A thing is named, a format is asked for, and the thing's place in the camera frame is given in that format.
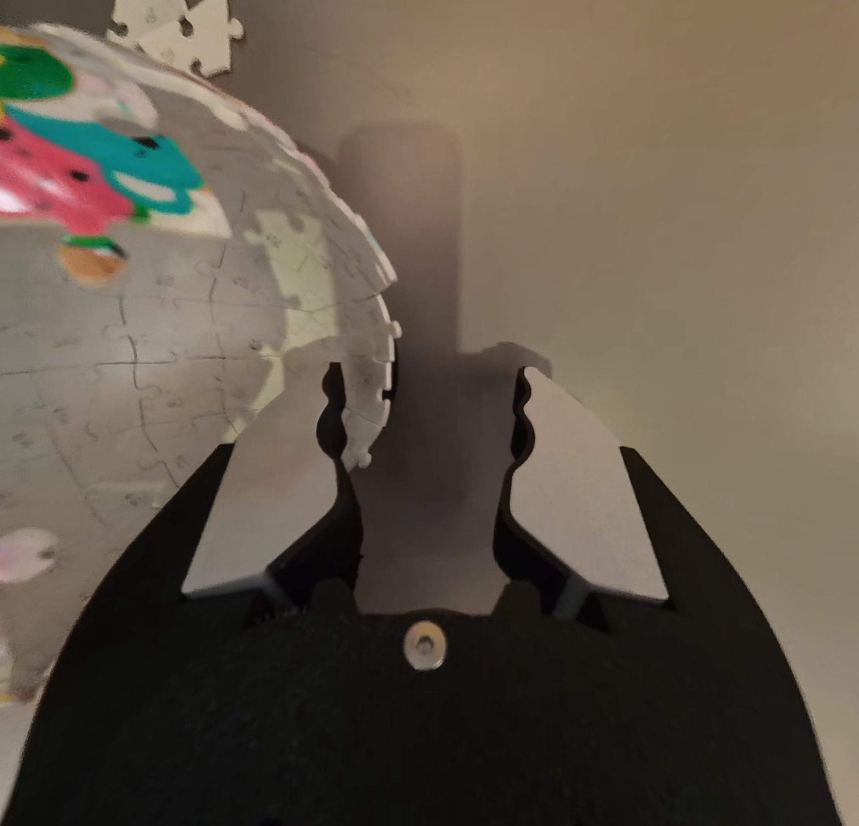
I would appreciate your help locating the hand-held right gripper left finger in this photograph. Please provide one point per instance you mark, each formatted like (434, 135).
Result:
(268, 497)

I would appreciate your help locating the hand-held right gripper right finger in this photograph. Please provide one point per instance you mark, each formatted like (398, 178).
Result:
(584, 497)

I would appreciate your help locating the colourful puzzle ball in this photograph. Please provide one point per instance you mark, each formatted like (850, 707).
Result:
(201, 343)

